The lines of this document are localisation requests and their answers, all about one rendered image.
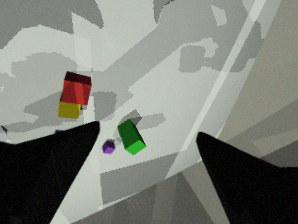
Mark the green block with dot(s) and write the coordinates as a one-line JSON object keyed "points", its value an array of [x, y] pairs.
{"points": [[126, 127], [133, 142]]}

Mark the red block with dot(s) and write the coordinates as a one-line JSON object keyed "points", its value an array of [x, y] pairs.
{"points": [[76, 88]]}

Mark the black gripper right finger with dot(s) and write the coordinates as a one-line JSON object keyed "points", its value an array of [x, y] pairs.
{"points": [[250, 190]]}

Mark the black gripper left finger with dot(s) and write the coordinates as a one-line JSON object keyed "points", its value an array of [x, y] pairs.
{"points": [[35, 175]]}

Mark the small purple block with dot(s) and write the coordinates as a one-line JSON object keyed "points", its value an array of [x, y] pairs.
{"points": [[108, 147]]}

